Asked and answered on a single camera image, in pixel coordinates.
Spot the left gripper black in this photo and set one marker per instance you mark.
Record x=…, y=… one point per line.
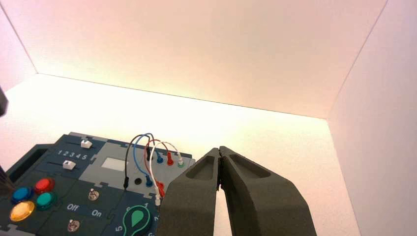
x=2, y=102

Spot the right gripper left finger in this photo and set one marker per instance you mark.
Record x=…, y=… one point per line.
x=189, y=208

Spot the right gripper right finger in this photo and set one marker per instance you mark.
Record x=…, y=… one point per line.
x=264, y=208

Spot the blue round push button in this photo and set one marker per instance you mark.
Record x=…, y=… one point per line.
x=21, y=194

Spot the yellow round push button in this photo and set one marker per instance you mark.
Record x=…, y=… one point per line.
x=22, y=211

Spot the red round push button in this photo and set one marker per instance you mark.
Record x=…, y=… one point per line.
x=44, y=185

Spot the green round push button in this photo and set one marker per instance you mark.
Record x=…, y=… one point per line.
x=45, y=200

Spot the black green rotary knob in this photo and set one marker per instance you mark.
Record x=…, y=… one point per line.
x=137, y=221

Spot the white slider knob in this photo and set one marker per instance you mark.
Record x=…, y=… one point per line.
x=69, y=165
x=86, y=144

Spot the dark teal grey control box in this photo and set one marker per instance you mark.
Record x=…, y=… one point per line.
x=107, y=195

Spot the metal toggle switch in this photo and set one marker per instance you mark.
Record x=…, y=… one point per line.
x=73, y=225
x=93, y=194

